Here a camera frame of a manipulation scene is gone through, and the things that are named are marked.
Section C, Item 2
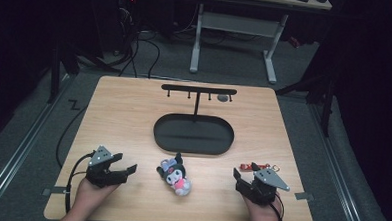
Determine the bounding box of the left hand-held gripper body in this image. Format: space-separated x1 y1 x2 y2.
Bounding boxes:
86 145 117 190

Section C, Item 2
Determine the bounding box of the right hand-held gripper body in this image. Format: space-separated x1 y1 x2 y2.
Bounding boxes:
235 166 292 208

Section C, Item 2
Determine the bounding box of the person's left hand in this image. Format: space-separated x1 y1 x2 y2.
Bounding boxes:
74 176 121 219

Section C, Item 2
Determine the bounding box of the person's right hand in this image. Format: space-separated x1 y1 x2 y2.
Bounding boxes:
241 192 283 221

